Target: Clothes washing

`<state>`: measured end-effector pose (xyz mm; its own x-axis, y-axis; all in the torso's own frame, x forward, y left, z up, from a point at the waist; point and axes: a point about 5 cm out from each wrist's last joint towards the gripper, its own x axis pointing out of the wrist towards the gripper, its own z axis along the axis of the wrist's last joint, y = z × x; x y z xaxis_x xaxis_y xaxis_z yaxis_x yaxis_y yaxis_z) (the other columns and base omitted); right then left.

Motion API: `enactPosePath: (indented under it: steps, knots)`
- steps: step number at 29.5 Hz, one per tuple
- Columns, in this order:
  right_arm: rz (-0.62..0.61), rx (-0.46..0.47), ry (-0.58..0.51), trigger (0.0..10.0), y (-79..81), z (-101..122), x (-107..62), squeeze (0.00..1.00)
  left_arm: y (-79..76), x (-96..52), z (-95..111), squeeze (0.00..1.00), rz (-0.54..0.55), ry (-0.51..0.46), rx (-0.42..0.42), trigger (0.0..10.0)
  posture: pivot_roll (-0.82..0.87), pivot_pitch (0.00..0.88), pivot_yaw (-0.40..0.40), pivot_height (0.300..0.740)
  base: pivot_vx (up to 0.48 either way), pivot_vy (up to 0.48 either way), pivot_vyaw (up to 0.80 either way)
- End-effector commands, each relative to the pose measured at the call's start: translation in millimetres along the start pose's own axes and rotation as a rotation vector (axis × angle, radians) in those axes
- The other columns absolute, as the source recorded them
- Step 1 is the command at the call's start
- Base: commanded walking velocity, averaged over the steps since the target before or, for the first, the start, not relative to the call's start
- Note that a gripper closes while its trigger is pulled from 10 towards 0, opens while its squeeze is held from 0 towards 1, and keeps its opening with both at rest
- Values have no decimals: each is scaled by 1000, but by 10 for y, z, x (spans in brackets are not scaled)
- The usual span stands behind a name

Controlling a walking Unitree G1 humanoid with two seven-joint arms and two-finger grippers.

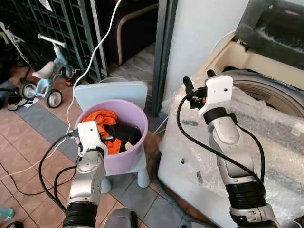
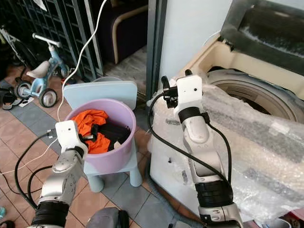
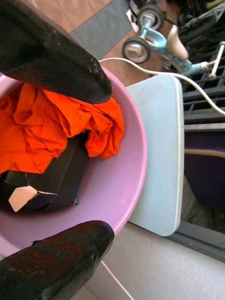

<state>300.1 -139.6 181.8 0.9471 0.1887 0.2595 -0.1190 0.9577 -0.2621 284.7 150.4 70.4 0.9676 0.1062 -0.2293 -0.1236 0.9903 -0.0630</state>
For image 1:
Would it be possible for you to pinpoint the black metal grille gate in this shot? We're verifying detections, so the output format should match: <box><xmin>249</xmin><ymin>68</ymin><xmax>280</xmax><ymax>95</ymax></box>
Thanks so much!
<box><xmin>0</xmin><ymin>0</ymin><xmax>109</xmax><ymax>81</ymax></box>

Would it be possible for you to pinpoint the grey washing machine lid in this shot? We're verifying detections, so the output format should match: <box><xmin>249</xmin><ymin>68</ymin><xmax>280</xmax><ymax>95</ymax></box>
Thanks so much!
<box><xmin>234</xmin><ymin>0</ymin><xmax>304</xmax><ymax>70</ymax></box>

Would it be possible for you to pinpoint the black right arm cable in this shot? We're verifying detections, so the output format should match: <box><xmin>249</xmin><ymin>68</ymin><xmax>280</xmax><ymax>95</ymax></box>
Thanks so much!
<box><xmin>176</xmin><ymin>97</ymin><xmax>266</xmax><ymax>185</ymax></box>

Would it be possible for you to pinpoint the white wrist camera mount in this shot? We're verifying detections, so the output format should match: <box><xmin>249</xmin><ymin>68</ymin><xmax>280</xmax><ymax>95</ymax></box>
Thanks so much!
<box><xmin>198</xmin><ymin>75</ymin><xmax>234</xmax><ymax>116</ymax></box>
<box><xmin>76</xmin><ymin>121</ymin><xmax>103</xmax><ymax>156</ymax></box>

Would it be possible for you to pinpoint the orange garment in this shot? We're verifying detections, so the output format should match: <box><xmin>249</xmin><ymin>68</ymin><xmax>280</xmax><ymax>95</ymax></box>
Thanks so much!
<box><xmin>84</xmin><ymin>110</ymin><xmax>123</xmax><ymax>155</ymax></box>

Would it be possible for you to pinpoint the purple plastic bucket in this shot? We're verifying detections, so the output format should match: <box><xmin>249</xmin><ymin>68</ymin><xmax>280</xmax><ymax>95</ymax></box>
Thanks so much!
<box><xmin>75</xmin><ymin>98</ymin><xmax>149</xmax><ymax>176</ymax></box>

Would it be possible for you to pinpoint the white top-load washing machine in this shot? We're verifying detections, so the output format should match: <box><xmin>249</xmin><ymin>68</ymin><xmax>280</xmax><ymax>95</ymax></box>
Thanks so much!
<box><xmin>157</xmin><ymin>0</ymin><xmax>304</xmax><ymax>228</ymax></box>

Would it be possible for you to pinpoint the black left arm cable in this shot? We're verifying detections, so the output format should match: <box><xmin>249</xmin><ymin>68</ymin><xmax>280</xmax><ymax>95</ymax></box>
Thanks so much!
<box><xmin>38</xmin><ymin>132</ymin><xmax>80</xmax><ymax>212</ymax></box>

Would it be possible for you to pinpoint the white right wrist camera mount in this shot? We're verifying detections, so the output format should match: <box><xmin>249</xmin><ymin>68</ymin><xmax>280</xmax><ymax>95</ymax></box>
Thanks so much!
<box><xmin>198</xmin><ymin>75</ymin><xmax>234</xmax><ymax>116</ymax></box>

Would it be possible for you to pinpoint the dark sofa with beige trim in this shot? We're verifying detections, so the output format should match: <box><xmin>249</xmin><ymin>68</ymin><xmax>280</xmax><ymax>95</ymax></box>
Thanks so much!
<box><xmin>102</xmin><ymin>0</ymin><xmax>160</xmax><ymax>66</ymax></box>

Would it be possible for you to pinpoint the clear bubble wrap sheet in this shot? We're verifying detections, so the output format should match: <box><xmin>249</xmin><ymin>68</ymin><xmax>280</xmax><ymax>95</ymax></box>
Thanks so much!
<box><xmin>161</xmin><ymin>76</ymin><xmax>304</xmax><ymax>225</ymax></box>

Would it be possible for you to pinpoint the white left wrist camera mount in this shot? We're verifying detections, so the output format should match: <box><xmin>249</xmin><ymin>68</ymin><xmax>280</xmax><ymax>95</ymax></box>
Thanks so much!
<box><xmin>76</xmin><ymin>121</ymin><xmax>103</xmax><ymax>156</ymax></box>

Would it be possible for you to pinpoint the light blue child tricycle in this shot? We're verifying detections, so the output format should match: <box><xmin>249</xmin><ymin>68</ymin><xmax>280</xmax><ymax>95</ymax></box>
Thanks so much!
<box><xmin>19</xmin><ymin>33</ymin><xmax>76</xmax><ymax>109</ymax></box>

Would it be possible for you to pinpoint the green plastic bottle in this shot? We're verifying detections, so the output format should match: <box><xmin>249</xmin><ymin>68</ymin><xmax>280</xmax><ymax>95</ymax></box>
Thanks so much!
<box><xmin>0</xmin><ymin>205</ymin><xmax>14</xmax><ymax>222</ymax></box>

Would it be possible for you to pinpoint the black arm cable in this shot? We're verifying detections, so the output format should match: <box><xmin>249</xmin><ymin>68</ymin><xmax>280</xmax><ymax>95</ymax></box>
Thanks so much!
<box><xmin>176</xmin><ymin>97</ymin><xmax>266</xmax><ymax>185</ymax></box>
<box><xmin>38</xmin><ymin>132</ymin><xmax>80</xmax><ymax>212</ymax></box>

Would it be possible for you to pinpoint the black shoe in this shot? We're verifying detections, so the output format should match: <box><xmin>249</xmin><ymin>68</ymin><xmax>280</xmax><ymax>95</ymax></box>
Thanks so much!
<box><xmin>4</xmin><ymin>220</ymin><xmax>25</xmax><ymax>228</ymax></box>

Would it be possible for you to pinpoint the grey robot leg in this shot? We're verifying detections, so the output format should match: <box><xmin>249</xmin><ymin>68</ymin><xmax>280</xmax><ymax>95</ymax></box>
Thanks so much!
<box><xmin>103</xmin><ymin>208</ymin><xmax>140</xmax><ymax>228</ymax></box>

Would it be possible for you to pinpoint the grey metal door frame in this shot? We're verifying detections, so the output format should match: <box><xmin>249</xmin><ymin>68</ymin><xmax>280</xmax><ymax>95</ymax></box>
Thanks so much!
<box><xmin>151</xmin><ymin>0</ymin><xmax>179</xmax><ymax>117</ymax></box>

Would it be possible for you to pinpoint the light blue plastic stool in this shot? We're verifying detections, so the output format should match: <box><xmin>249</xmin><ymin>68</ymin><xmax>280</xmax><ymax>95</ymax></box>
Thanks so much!
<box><xmin>73</xmin><ymin>78</ymin><xmax>152</xmax><ymax>194</ymax></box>

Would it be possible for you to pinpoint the black sandal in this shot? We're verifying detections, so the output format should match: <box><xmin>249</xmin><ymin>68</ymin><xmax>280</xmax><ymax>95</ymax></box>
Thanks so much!
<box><xmin>0</xmin><ymin>87</ymin><xmax>22</xmax><ymax>111</ymax></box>

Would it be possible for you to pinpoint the thin white cable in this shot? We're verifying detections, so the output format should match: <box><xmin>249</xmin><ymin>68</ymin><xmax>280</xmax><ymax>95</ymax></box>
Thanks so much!
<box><xmin>0</xmin><ymin>0</ymin><xmax>124</xmax><ymax>179</ymax></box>

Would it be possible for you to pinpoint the black garment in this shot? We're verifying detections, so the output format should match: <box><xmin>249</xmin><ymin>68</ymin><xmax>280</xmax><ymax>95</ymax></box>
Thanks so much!
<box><xmin>102</xmin><ymin>121</ymin><xmax>143</xmax><ymax>153</ymax></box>

